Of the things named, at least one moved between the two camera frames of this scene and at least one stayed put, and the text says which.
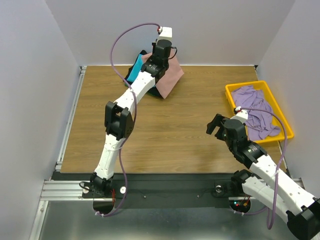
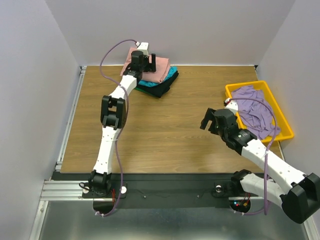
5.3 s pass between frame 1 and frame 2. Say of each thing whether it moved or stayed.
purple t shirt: stayed
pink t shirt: moved
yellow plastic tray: stayed
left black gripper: moved
